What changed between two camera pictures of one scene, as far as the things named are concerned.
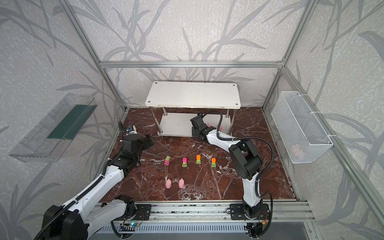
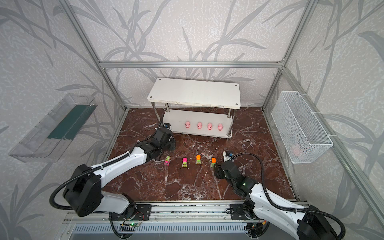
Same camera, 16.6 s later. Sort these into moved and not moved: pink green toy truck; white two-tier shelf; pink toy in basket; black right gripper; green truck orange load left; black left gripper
Moved: black right gripper; black left gripper
Not moved: pink green toy truck; pink toy in basket; green truck orange load left; white two-tier shelf
